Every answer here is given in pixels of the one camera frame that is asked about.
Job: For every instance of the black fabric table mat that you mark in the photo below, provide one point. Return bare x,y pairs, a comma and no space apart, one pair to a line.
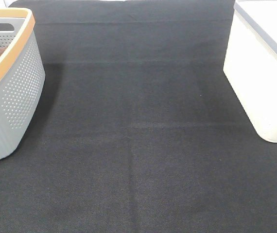
137,129

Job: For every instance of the grey perforated laundry basket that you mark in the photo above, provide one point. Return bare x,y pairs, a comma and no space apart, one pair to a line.
22,76

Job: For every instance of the white slotted storage basket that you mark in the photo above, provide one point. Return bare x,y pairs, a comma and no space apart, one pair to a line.
250,63

